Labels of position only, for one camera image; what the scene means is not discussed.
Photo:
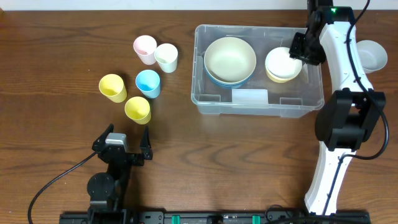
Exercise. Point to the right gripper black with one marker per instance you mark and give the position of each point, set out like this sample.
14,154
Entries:
300,47

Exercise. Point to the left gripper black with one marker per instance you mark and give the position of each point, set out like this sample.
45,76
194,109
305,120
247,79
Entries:
125,156

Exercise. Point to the white small bowl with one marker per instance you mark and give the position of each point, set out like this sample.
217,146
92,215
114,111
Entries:
280,64

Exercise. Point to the yellow small bowl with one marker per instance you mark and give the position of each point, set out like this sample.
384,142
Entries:
276,79

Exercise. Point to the beige large bowl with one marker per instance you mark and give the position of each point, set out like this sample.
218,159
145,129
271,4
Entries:
230,54

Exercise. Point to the dark blue large bowl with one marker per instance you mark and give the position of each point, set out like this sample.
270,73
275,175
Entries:
229,87

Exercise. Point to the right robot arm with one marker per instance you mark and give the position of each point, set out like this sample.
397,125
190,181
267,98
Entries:
349,117

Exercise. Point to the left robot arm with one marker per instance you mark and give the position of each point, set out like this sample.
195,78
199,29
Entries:
107,189

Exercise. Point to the yellow cup near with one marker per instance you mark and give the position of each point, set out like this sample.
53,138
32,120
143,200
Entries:
138,109

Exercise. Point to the yellow cup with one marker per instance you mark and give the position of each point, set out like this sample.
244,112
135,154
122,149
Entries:
112,86
138,109

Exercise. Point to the yellow cup far left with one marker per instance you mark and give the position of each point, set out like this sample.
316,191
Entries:
112,86

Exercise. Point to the blue cup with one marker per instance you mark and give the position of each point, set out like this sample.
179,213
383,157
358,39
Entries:
148,82

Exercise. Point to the grey small bowl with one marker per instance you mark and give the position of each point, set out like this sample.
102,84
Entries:
372,55

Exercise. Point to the clear plastic storage bin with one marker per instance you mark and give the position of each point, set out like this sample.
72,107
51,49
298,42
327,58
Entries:
259,95

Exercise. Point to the pale green cup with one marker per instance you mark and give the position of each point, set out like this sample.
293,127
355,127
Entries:
166,56

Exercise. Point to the pink cup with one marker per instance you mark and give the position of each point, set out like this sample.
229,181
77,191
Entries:
145,46

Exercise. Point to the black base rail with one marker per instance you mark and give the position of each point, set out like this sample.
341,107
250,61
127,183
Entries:
271,216

